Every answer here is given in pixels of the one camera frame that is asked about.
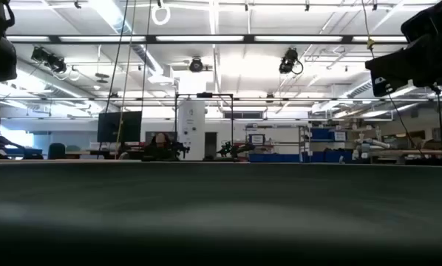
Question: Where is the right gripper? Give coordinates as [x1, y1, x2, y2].
[364, 0, 442, 98]

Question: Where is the white pipe assembly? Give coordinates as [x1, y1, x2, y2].
[353, 135, 392, 160]

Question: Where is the thin black pole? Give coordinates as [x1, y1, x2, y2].
[432, 85, 442, 158]

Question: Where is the blue storage bin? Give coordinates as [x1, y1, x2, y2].
[302, 149, 355, 164]
[248, 153, 302, 164]
[310, 127, 335, 142]

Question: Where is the dark teal chair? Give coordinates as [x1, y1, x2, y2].
[47, 142, 67, 160]

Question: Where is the black monitor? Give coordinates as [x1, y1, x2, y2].
[97, 110, 143, 144]

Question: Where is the black overhead light bar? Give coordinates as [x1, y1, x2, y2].
[4, 34, 409, 46]

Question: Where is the person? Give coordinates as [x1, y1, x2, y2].
[142, 132, 178, 161]

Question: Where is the dark doorway panel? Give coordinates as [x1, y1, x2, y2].
[205, 132, 219, 160]

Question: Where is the black cable with yellow tag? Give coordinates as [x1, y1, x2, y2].
[360, 0, 427, 158]

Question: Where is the black overhead camera right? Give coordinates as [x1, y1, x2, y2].
[278, 47, 305, 76]

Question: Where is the hanging black cable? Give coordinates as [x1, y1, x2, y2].
[140, 0, 152, 123]
[97, 0, 130, 157]

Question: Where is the white cable ring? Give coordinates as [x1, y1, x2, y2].
[150, 2, 171, 27]

